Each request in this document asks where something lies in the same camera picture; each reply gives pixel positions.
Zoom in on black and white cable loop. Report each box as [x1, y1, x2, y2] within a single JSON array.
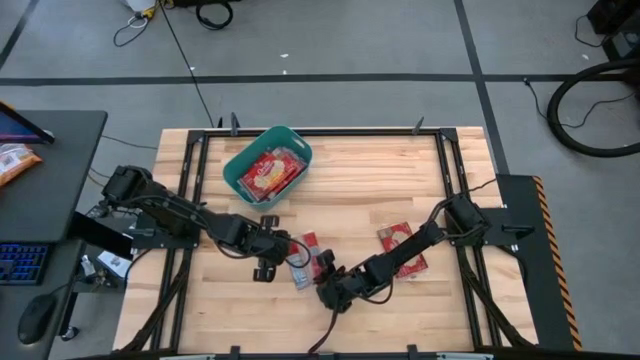
[[113, 13, 152, 49]]

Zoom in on black desk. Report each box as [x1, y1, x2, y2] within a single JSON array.
[[0, 109, 109, 360]]

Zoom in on black keyboard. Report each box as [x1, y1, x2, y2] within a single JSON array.
[[0, 241, 53, 288]]

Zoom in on dark right gripper cable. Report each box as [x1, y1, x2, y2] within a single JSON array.
[[306, 299, 342, 355]]

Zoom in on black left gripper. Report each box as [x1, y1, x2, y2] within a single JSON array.
[[239, 213, 295, 284]]

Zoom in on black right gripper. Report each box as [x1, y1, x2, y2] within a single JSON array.
[[314, 247, 367, 316]]

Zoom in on teal plastic basket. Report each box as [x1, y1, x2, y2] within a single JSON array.
[[221, 124, 315, 212]]

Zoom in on black equipment box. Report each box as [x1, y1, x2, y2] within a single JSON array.
[[586, 0, 640, 62]]

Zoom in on coiled black cable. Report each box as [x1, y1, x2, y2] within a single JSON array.
[[194, 0, 236, 32]]

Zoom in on white printed paper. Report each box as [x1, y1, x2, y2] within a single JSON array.
[[96, 249, 133, 279]]

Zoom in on computer monitor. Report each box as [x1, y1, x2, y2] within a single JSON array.
[[0, 100, 57, 147]]

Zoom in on orange snack bag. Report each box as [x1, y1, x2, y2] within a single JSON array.
[[0, 142, 44, 189]]

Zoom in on black metal rig frame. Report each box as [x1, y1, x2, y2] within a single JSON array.
[[112, 113, 539, 360]]

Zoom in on black hazard-striped base plate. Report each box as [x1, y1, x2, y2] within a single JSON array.
[[494, 173, 586, 353]]

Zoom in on thick black hose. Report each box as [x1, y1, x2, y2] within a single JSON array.
[[545, 58, 640, 159]]

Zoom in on long black floor cable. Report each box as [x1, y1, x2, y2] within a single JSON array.
[[158, 0, 217, 129]]

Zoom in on black computer mouse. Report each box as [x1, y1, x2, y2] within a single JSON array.
[[16, 292, 59, 347]]

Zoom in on thin black floor cable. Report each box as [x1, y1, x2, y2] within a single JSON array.
[[522, 76, 639, 130], [573, 13, 609, 50], [101, 133, 161, 152]]

